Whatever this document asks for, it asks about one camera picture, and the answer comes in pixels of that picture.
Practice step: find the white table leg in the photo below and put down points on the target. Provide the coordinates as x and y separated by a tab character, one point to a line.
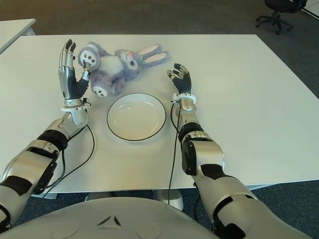
169	198

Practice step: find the white side table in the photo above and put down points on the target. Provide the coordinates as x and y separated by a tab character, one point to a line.
13	31

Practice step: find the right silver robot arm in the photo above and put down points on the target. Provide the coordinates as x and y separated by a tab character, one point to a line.
211	154

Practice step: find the white plate black rim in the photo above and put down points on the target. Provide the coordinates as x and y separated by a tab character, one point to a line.
136	118

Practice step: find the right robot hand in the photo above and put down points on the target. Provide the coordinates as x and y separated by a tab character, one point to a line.
184	82

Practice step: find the purple plush bunny doll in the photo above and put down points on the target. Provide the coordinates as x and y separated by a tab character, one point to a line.
109	66

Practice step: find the silver robot torso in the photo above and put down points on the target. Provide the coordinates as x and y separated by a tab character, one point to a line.
112	219

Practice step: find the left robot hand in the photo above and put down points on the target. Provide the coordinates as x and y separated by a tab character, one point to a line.
66	82

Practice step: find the black office chair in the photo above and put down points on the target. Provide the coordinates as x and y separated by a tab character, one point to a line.
276	10

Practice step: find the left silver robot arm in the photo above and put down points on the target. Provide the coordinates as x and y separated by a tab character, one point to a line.
30	159

